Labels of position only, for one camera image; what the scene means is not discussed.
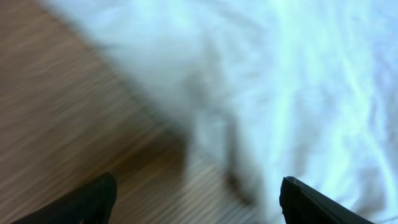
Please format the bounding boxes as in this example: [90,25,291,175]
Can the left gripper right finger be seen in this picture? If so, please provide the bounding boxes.
[279,176,373,224]

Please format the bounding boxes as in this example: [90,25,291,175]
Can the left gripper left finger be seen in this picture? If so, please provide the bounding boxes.
[12,172,118,224]

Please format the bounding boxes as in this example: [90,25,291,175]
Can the beige shorts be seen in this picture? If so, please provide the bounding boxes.
[44,0,397,223]

